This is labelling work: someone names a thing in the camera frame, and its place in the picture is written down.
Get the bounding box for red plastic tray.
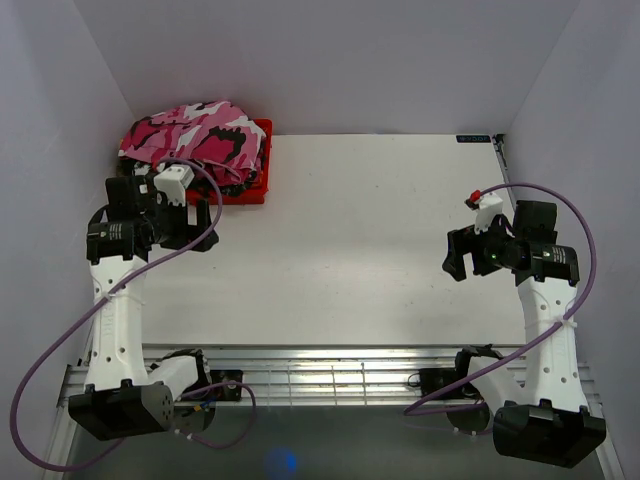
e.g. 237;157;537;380
209;117;274;206

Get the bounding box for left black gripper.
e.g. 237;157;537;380
141;193;218;252

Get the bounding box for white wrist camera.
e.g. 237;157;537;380
465;190;503;234
153;164;195;207

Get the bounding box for pink camouflage trousers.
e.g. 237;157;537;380
118;100;269;197

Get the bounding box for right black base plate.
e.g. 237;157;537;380
407;368;471;400

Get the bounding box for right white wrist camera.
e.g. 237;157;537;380
465;190;503;234

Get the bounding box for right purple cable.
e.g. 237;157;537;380
402;182;599;437

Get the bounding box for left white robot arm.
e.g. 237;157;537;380
69;165;219;441

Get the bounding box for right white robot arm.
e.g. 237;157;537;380
443;193;606;468

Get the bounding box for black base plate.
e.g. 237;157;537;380
208;369;244;402
407;368;471;400

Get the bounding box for aluminium frame rail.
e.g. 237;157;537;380
45;344;625;479

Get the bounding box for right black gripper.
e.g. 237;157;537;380
441;213;520;281

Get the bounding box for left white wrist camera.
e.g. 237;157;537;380
153;164;195;207

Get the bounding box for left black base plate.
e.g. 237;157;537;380
208;369;244;402

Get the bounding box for small blue table label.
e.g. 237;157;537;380
455;134;492;144

